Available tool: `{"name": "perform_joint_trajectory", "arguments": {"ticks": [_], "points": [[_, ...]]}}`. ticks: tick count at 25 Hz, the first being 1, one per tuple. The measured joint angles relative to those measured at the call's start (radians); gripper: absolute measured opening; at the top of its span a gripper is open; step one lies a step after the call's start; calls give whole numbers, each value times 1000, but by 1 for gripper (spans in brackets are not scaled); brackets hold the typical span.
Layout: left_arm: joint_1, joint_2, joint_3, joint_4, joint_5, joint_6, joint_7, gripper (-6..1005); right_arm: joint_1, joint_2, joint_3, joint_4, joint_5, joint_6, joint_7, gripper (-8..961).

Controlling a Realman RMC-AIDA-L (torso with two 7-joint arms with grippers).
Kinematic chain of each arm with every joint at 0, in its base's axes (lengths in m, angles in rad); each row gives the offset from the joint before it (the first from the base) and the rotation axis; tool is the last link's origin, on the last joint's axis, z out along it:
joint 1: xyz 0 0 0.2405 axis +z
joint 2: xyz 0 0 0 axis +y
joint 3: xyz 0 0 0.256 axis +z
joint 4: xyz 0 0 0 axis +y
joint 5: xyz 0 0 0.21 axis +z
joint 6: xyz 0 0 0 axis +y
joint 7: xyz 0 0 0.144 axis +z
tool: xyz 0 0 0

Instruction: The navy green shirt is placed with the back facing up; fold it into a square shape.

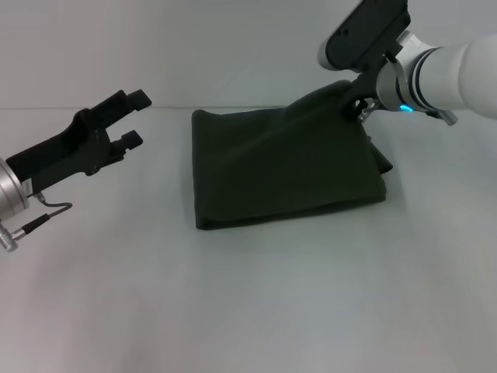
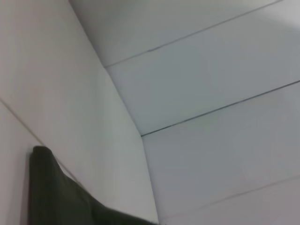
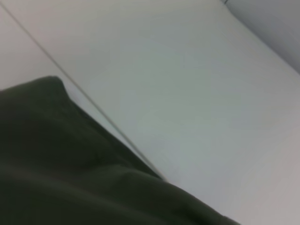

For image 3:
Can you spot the dark green t-shirt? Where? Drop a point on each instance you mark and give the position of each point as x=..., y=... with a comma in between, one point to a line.
x=58, y=164

